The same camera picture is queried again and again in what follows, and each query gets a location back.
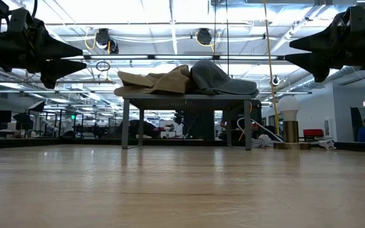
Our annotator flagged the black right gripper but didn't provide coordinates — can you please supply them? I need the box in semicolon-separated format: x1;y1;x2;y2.
284;5;365;84

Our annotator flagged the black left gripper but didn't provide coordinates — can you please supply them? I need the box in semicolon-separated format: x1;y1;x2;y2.
0;8;87;90

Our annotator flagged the white globe lamp brass base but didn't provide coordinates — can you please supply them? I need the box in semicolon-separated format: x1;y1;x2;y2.
272;95;312;150

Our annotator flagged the black monitor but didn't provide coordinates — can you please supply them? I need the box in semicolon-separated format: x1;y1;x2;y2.
349;106;364;143

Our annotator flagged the red plastic bin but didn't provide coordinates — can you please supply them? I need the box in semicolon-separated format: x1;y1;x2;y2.
302;128;324;137

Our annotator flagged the white power plug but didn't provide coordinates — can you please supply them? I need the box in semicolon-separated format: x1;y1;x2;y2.
317;139;337;151

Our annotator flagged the long LED light bar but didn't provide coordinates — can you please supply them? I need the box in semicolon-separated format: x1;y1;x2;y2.
60;54;287;61

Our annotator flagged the grey perforated metal stand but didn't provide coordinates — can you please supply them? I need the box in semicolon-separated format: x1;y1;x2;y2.
121;92;257;151

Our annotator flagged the black coiled cable loop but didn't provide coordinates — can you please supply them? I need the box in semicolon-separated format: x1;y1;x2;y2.
95;60;112;72

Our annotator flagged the black ceiling cord reel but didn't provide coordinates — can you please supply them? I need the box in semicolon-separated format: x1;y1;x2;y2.
94;27;120;54
195;27;214;46

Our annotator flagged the yellow hanging cable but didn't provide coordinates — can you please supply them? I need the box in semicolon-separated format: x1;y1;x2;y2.
262;0;281;136

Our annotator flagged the thin black hanging cable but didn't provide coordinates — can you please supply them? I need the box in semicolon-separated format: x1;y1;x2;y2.
213;0;217;64
226;0;230;77

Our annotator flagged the white power cable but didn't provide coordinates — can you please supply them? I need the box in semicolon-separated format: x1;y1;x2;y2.
236;115;285;149

